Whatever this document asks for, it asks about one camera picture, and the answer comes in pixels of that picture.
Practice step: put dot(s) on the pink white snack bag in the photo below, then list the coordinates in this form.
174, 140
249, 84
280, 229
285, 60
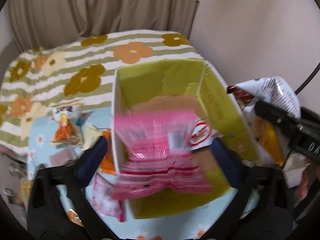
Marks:
102, 201

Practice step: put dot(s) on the cream orange snack bag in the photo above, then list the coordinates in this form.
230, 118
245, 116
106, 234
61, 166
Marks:
100, 140

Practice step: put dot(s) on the white shrimp chips bag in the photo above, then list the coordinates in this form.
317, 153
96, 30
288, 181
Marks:
266, 102

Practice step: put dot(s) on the person right hand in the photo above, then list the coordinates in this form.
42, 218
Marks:
310, 172

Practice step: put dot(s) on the daisy print tablecloth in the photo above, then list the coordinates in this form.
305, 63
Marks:
170, 227

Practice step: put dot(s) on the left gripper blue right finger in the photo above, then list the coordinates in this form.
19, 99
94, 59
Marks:
260, 209

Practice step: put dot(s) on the beige curtain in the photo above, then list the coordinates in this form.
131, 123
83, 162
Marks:
52, 23

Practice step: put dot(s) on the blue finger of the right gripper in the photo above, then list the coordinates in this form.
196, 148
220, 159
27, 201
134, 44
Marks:
280, 118

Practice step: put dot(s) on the white orange chips bag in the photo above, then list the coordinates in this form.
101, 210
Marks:
68, 116

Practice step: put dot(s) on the packaged waffle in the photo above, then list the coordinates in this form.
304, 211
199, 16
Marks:
73, 217

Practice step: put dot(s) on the pink snack packet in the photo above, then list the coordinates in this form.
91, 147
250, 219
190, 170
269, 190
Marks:
160, 147

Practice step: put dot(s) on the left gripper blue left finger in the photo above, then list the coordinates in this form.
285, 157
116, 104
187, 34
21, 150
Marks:
46, 216

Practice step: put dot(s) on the floral striped quilt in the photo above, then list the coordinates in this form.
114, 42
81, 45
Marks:
40, 78

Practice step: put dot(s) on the yellow-green cardboard box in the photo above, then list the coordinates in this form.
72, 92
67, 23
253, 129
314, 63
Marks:
171, 85

